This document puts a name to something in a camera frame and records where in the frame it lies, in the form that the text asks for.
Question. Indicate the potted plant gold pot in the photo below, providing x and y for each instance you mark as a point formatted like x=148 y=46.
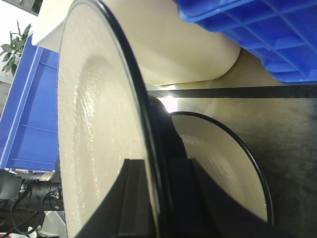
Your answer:
x=11 y=52

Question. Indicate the black tape strip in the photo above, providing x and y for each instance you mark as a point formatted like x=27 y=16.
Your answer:
x=265 y=92

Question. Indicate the cream plastic storage bin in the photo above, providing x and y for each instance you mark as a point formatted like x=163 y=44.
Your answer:
x=168 y=49

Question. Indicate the beige plate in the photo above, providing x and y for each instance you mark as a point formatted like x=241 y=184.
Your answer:
x=227 y=160
x=101 y=109

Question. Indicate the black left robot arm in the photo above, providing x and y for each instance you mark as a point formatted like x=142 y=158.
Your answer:
x=24 y=197

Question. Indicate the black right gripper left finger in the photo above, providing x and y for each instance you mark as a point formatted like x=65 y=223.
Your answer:
x=126 y=210

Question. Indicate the lower blue crate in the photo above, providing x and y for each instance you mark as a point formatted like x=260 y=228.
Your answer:
x=28 y=125

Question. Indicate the blue plastic crate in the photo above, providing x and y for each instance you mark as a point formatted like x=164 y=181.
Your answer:
x=281 y=33

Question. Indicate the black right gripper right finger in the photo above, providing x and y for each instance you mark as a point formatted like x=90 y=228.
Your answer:
x=193 y=205

